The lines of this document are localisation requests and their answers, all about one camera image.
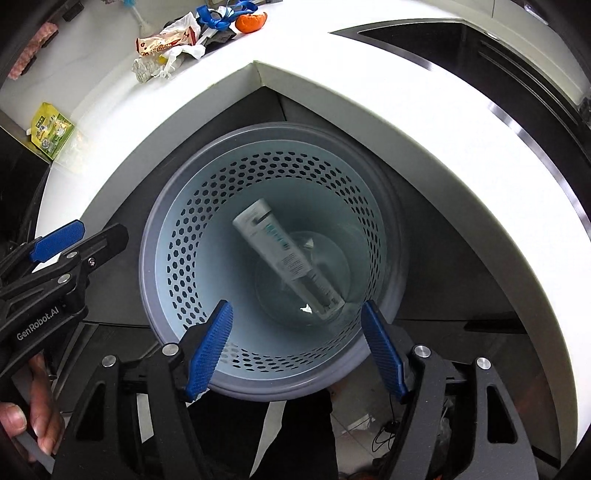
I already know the person's left hand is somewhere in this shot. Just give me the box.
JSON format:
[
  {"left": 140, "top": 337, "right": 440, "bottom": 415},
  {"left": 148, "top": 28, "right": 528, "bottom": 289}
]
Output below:
[{"left": 0, "top": 355, "right": 65, "bottom": 462}]

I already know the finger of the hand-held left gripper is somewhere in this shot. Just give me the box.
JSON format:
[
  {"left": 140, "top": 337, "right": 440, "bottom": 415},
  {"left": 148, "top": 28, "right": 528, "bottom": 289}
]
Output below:
[
  {"left": 0, "top": 224, "right": 130, "bottom": 319},
  {"left": 9, "top": 220, "right": 86, "bottom": 271}
]

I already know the dark grey wrapper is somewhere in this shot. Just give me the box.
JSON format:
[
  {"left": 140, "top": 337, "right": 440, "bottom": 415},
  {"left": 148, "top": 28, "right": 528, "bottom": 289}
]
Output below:
[{"left": 202, "top": 27, "right": 237, "bottom": 49}]

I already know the blue white bottle brush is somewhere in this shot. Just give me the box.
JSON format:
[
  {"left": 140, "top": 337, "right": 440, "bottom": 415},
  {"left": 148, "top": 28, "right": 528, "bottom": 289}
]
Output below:
[{"left": 121, "top": 0, "right": 145, "bottom": 25}]

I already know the green yellow pouch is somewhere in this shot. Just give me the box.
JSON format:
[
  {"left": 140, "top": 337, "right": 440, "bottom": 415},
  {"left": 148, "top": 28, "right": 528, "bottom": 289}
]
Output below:
[{"left": 30, "top": 102, "right": 76, "bottom": 162}]

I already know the pink sponge cloth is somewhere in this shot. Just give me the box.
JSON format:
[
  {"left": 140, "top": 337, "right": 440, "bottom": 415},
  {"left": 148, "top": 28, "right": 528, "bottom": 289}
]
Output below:
[{"left": 9, "top": 21, "right": 59, "bottom": 80}]

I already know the orange peel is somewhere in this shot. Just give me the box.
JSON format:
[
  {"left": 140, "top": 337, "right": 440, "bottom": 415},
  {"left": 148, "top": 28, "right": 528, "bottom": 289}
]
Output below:
[{"left": 235, "top": 11, "right": 269, "bottom": 34}]

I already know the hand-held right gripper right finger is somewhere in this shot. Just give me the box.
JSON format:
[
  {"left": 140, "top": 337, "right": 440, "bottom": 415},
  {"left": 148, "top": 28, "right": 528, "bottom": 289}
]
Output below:
[{"left": 361, "top": 300, "right": 543, "bottom": 480}]

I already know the white red snack wrapper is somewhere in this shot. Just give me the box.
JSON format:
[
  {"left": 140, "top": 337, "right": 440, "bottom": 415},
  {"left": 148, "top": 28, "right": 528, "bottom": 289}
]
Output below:
[{"left": 135, "top": 27, "right": 200, "bottom": 58}]

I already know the black cooktop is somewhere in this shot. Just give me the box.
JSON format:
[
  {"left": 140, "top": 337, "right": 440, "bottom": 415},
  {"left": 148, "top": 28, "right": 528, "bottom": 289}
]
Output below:
[{"left": 0, "top": 115, "right": 51, "bottom": 250}]

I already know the black floor cable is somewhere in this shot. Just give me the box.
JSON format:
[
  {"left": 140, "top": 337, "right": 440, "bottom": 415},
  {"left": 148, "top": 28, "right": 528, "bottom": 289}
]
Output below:
[{"left": 373, "top": 406, "right": 403, "bottom": 462}]

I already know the white plastic bag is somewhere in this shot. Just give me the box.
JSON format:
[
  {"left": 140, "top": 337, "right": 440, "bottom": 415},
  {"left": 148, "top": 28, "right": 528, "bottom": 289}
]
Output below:
[{"left": 159, "top": 13, "right": 207, "bottom": 77}]

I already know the person's black clothing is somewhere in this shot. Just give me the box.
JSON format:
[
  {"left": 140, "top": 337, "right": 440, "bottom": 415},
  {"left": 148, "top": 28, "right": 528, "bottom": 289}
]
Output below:
[{"left": 188, "top": 390, "right": 334, "bottom": 480}]

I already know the white squeeze tube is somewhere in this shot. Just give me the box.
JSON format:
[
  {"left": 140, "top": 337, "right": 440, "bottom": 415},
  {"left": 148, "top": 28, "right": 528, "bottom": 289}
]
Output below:
[{"left": 232, "top": 198, "right": 345, "bottom": 320}]

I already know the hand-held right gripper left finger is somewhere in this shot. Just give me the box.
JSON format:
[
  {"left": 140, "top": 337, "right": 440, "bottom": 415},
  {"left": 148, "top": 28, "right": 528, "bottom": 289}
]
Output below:
[{"left": 51, "top": 300, "right": 234, "bottom": 480}]

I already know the black kitchen sink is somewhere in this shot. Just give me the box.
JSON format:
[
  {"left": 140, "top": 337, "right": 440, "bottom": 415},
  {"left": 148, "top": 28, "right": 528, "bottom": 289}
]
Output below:
[{"left": 330, "top": 21, "right": 591, "bottom": 259}]

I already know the grey perforated waste basket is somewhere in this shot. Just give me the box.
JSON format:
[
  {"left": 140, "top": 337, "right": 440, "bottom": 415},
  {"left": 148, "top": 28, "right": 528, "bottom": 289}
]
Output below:
[{"left": 139, "top": 122, "right": 409, "bottom": 404}]

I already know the clear plastic bag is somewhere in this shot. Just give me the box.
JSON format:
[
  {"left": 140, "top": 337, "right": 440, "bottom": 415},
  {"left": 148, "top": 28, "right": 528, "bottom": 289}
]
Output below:
[{"left": 133, "top": 54, "right": 178, "bottom": 85}]

